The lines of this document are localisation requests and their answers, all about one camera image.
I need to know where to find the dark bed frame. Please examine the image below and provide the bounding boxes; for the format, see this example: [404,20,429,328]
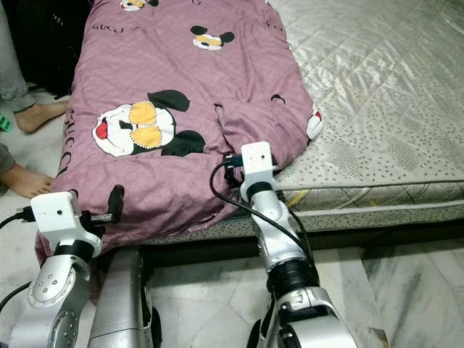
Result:
[152,217,464,254]

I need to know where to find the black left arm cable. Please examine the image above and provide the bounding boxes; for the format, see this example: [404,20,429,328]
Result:
[0,206,42,314]

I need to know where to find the quilted white mattress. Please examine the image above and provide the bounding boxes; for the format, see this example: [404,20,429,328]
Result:
[217,0,464,240]

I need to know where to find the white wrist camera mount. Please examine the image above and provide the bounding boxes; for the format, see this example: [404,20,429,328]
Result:
[239,141,278,200]
[33,192,102,258]

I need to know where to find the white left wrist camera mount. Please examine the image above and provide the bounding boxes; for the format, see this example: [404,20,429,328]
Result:
[33,192,102,258]

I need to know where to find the robot right leg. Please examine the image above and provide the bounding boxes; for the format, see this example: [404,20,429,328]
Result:
[246,290,287,348]

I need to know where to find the robot leg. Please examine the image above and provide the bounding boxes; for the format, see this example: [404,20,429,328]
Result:
[87,250,160,348]
[246,290,287,348]

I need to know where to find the robot left leg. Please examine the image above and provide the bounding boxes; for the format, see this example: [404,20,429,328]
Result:
[87,250,160,348]

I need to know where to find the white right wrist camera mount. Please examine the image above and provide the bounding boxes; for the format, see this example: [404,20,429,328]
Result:
[239,141,278,200]

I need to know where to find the purple cartoon mouse quilt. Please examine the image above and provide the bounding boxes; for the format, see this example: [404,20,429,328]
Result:
[36,0,325,302]

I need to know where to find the person leg grey trousers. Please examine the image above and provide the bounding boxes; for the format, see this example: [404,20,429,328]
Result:
[0,141,55,199]
[0,0,70,134]

